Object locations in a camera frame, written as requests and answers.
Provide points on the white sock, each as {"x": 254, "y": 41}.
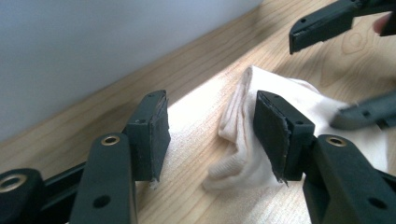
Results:
{"x": 246, "y": 161}

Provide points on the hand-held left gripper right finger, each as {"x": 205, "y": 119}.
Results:
{"x": 280, "y": 137}

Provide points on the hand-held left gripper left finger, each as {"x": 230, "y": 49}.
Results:
{"x": 149, "y": 140}

